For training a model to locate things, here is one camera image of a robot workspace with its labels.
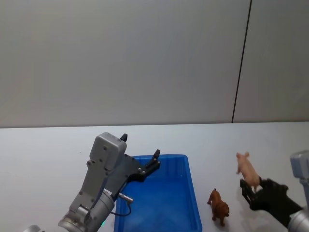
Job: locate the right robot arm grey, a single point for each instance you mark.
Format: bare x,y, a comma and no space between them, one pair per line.
300,166

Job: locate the brown toy lion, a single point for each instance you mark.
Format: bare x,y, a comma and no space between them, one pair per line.
218,205

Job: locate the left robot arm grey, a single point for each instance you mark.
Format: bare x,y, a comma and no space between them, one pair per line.
101,159

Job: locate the blue plastic tray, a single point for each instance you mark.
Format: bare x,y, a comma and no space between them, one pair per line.
164,198

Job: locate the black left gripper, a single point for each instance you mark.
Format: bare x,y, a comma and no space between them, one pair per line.
125,170

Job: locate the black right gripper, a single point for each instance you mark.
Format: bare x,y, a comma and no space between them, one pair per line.
272,199

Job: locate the pink toy pig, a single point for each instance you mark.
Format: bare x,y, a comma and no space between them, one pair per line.
248,170

